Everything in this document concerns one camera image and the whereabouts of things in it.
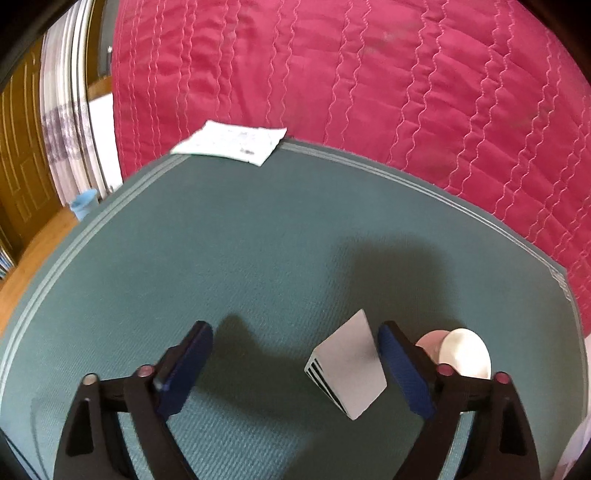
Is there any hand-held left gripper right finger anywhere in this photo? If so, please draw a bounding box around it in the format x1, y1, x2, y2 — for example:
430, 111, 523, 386
378, 320, 542, 480

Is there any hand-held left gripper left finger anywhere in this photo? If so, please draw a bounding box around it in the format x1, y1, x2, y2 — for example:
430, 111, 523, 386
53, 320, 214, 480

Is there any white block with striped end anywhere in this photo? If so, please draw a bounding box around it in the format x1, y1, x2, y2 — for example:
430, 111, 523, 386
304, 308, 387, 421

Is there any white plastic screw cap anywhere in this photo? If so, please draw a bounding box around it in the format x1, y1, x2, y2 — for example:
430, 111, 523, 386
414, 328, 492, 381

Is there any green table mat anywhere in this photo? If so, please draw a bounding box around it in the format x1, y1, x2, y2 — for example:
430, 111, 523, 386
0, 138, 583, 480

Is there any blue plastic bin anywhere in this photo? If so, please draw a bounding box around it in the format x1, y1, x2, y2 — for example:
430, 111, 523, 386
70, 189, 100, 221

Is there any white paper sheet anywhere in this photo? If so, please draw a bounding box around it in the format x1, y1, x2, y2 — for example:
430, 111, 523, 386
170, 120, 288, 167

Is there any white bedside cabinet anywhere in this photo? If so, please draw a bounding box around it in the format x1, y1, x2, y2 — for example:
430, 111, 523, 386
85, 76, 125, 185

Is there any wooden door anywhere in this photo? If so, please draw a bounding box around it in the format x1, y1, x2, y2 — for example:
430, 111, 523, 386
0, 46, 63, 259

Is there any white patterned curtain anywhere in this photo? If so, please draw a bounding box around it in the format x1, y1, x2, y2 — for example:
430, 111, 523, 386
39, 0, 123, 204

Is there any red quilted blanket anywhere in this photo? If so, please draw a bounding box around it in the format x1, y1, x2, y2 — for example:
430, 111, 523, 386
111, 0, 591, 333

